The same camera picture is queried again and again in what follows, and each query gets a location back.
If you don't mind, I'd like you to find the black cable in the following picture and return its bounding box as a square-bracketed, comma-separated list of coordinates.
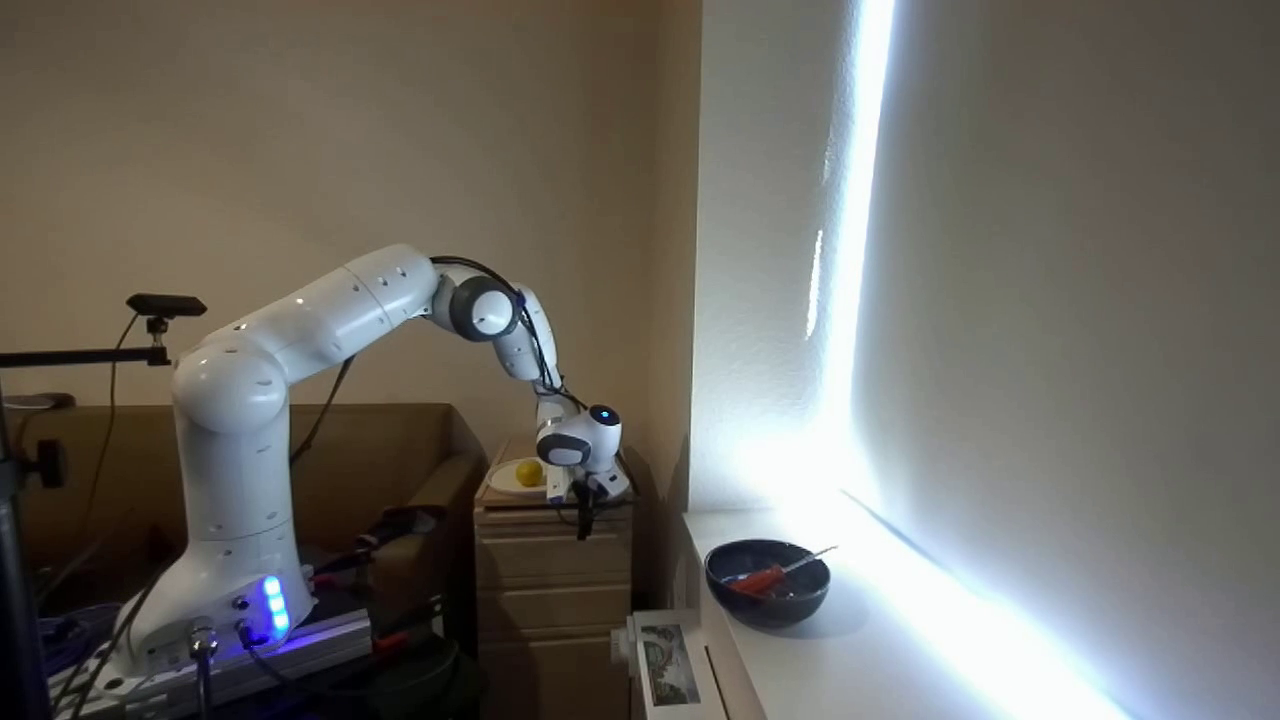
[78, 312, 141, 531]
[289, 355, 357, 467]

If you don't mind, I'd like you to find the brown sofa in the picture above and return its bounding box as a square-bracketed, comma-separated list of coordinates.
[18, 402, 489, 641]

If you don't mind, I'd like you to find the orange handled screwdriver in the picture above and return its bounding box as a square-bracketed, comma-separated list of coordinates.
[727, 545, 839, 599]

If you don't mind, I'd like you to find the wooden drawer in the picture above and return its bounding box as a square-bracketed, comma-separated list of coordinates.
[477, 585, 634, 636]
[476, 535, 634, 589]
[475, 506, 634, 538]

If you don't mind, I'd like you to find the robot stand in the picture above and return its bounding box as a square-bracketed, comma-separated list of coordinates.
[48, 608, 379, 720]

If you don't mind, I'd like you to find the dark blue bowl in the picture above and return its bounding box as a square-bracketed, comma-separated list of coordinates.
[704, 539, 832, 630]

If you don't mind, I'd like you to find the camera on mount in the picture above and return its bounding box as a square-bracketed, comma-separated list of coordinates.
[0, 293, 209, 370]

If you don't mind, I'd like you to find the coil of blue cable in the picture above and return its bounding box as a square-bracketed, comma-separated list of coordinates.
[38, 603, 125, 677]

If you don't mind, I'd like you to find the white plate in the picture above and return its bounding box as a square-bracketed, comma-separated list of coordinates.
[486, 457, 550, 498]

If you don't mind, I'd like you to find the white window blind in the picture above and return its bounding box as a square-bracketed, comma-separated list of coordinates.
[845, 0, 1280, 720]

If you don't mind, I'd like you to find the wooden drawer cabinet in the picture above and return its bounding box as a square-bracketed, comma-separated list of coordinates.
[472, 434, 638, 720]

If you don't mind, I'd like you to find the white box with picture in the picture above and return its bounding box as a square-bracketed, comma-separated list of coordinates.
[611, 611, 733, 720]

